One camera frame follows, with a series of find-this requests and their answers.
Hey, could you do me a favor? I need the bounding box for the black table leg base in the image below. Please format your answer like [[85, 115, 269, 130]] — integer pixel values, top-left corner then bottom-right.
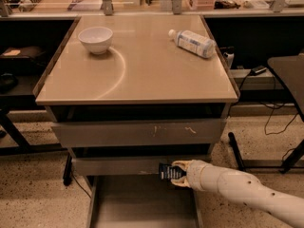
[[228, 132, 246, 171]]

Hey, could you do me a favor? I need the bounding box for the grey middle drawer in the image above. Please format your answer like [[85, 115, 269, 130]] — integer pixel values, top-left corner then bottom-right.
[[72, 155, 211, 176]]

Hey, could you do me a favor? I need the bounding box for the black cable on floor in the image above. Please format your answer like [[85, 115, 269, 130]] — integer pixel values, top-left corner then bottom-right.
[[259, 100, 299, 137]]

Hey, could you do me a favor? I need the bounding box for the open grey bottom drawer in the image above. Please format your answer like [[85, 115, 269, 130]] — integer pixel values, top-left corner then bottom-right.
[[86, 175, 202, 228]]

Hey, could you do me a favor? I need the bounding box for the grey drawer cabinet with countertop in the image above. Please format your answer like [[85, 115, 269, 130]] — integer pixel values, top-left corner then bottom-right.
[[32, 14, 241, 188]]

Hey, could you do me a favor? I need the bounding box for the dark blue rxbar wrapper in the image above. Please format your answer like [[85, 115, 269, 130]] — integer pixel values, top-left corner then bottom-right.
[[159, 163, 186, 181]]

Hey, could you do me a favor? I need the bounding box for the black power adapter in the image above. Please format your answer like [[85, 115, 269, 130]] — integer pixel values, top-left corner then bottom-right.
[[250, 66, 267, 76]]

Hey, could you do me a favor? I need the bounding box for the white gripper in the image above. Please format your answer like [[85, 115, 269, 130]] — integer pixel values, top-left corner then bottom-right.
[[171, 160, 211, 191]]

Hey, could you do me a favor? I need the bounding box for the white ceramic bowl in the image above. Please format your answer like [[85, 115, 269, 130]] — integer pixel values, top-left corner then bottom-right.
[[78, 27, 113, 54]]

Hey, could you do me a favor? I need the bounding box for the clear plastic water bottle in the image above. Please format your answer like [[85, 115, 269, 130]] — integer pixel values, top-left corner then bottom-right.
[[168, 29, 216, 59]]

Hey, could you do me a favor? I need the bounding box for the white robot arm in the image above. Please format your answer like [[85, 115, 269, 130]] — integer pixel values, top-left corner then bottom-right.
[[166, 160, 304, 228]]

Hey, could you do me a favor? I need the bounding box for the black left table leg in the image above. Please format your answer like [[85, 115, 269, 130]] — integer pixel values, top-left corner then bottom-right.
[[0, 109, 62, 156]]

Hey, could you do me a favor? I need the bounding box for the grey top drawer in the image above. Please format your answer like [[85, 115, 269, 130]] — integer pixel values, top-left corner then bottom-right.
[[51, 119, 226, 148]]

